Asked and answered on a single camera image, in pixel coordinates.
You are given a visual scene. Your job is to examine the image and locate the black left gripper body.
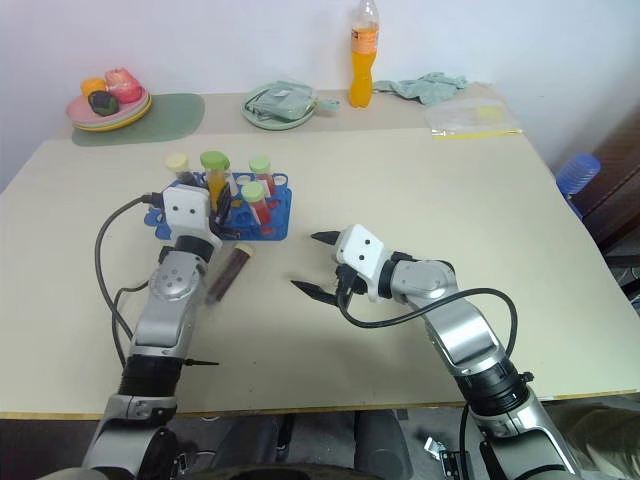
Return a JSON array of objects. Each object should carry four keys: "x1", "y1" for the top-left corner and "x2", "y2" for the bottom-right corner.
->
[{"x1": 208, "y1": 213, "x2": 242, "y2": 243}]

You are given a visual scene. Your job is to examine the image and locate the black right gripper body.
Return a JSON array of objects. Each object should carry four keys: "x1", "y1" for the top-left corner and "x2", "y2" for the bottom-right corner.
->
[{"x1": 331, "y1": 262, "x2": 369, "y2": 306}]

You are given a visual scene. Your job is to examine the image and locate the orange tube with green cap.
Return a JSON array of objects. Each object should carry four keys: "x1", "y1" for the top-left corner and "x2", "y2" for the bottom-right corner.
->
[{"x1": 199, "y1": 150, "x2": 232, "y2": 214}]

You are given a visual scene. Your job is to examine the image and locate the blue test tube rack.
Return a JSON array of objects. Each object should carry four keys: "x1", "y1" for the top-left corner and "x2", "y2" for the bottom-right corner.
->
[{"x1": 144, "y1": 170, "x2": 293, "y2": 243}]

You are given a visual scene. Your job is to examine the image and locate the red tube with green cap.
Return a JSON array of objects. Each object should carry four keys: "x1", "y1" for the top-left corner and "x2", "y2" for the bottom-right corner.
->
[
  {"x1": 248, "y1": 156, "x2": 279, "y2": 199},
  {"x1": 240, "y1": 180, "x2": 274, "y2": 227}
]

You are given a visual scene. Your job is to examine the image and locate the dark brown tube, cream cap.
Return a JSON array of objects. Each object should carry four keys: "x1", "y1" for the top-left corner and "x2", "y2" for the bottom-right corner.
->
[{"x1": 205, "y1": 242, "x2": 254, "y2": 304}]

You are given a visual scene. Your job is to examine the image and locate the dark tube with yellow cap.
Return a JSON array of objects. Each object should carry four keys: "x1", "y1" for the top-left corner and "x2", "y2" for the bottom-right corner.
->
[{"x1": 165, "y1": 153, "x2": 199, "y2": 187}]

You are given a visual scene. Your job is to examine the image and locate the pale green round plate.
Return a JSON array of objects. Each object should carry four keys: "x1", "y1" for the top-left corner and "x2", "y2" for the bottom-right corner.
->
[{"x1": 240, "y1": 83, "x2": 319, "y2": 132}]

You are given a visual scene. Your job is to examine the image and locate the green place mat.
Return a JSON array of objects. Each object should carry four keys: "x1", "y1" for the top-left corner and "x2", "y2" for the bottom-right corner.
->
[{"x1": 70, "y1": 92, "x2": 208, "y2": 148}]

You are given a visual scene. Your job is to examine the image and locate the yellow plate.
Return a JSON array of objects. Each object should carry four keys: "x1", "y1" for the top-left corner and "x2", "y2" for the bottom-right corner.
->
[{"x1": 74, "y1": 97, "x2": 153, "y2": 133}]

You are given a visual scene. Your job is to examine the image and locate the light green plate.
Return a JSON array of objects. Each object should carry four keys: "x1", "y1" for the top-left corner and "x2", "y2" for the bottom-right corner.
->
[{"x1": 69, "y1": 92, "x2": 152, "y2": 129}]

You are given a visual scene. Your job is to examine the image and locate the pink toy peach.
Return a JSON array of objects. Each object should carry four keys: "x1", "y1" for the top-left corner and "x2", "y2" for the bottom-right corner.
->
[{"x1": 104, "y1": 66, "x2": 143, "y2": 104}]

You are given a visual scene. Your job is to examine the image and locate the dark toy mangosteen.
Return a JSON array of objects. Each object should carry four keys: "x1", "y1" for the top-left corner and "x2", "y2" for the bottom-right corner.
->
[{"x1": 87, "y1": 89, "x2": 120, "y2": 116}]

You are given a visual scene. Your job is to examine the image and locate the dark rounded leg shape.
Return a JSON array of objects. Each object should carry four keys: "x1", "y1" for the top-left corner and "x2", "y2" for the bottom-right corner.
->
[
  {"x1": 218, "y1": 413, "x2": 295, "y2": 472},
  {"x1": 353, "y1": 409, "x2": 415, "y2": 480}
]

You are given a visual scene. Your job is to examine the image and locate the orange soda bottle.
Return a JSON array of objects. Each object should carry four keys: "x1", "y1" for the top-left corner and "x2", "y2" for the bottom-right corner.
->
[{"x1": 348, "y1": 0, "x2": 380, "y2": 109}]

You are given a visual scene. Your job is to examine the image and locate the pink plate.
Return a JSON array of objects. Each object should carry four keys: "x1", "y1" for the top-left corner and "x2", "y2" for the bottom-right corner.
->
[{"x1": 66, "y1": 85, "x2": 149, "y2": 126}]

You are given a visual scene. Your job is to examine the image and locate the orange toy fruit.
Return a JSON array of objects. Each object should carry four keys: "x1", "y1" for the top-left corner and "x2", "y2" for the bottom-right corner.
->
[{"x1": 79, "y1": 76, "x2": 108, "y2": 99}]

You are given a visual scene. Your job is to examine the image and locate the pale green cloth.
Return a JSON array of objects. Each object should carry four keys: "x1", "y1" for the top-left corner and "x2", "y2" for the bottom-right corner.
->
[{"x1": 373, "y1": 72, "x2": 470, "y2": 107}]

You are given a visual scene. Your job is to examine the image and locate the clear plastic zip bag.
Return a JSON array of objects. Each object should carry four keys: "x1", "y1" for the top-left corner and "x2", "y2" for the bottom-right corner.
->
[{"x1": 425, "y1": 97, "x2": 525, "y2": 142}]

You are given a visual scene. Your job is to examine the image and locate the blue ribbed plastic stool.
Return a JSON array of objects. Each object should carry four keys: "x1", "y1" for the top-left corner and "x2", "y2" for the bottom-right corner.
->
[{"x1": 555, "y1": 152, "x2": 602, "y2": 220}]

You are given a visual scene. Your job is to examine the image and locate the dark brown wooden cabinet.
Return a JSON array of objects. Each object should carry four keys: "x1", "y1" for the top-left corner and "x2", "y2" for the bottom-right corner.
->
[{"x1": 569, "y1": 105, "x2": 640, "y2": 257}]

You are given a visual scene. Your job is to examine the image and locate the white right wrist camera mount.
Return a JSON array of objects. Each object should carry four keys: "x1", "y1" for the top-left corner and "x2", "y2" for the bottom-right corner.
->
[{"x1": 333, "y1": 223, "x2": 387, "y2": 304}]

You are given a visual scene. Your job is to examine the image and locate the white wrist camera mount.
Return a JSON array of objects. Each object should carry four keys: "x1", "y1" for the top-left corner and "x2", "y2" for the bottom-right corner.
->
[
  {"x1": 163, "y1": 183, "x2": 224, "y2": 248},
  {"x1": 333, "y1": 223, "x2": 387, "y2": 304}
]

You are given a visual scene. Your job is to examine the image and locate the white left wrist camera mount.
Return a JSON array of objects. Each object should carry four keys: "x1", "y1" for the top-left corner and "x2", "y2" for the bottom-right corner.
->
[{"x1": 163, "y1": 183, "x2": 224, "y2": 248}]

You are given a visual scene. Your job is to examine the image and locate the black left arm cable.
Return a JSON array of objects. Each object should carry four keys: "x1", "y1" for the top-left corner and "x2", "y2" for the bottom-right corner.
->
[{"x1": 94, "y1": 192, "x2": 167, "y2": 372}]

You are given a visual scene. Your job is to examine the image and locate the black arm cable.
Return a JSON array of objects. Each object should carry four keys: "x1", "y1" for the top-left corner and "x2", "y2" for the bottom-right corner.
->
[
  {"x1": 94, "y1": 192, "x2": 167, "y2": 372},
  {"x1": 336, "y1": 286, "x2": 519, "y2": 359}
]

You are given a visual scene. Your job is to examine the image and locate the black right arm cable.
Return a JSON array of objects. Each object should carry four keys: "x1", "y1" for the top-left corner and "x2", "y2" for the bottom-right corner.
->
[{"x1": 336, "y1": 286, "x2": 519, "y2": 359}]

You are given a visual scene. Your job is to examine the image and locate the metal bracket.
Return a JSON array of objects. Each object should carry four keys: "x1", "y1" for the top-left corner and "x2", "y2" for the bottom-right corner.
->
[{"x1": 423, "y1": 436, "x2": 472, "y2": 477}]

